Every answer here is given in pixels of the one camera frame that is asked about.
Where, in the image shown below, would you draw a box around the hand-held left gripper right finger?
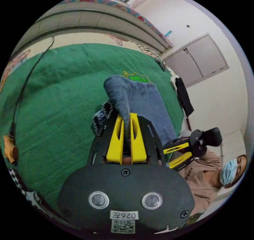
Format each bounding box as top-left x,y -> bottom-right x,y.
130,113 -> 149,165

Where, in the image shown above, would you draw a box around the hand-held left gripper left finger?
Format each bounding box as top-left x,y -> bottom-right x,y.
106,114 -> 125,164

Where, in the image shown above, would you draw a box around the blue jeans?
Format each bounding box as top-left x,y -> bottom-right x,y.
92,75 -> 177,147

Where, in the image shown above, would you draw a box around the person's body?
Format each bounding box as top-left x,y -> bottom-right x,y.
178,149 -> 249,228

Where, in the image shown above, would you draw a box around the black hanging garment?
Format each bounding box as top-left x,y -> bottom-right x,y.
175,77 -> 194,117

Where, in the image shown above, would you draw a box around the bed with green blanket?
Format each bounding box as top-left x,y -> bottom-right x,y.
0,43 -> 186,220

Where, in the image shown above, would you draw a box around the zebra striped pillow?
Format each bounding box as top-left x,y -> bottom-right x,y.
134,41 -> 161,60

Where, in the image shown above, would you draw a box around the upper bunk with printed sheet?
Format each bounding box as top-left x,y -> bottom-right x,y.
12,0 -> 173,56

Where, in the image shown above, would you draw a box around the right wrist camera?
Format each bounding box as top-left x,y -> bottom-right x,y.
203,127 -> 223,147

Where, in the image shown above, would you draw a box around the white wall cupboard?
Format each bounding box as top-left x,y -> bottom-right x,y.
162,33 -> 230,88

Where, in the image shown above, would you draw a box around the black cable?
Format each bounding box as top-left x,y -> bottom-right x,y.
8,36 -> 55,138

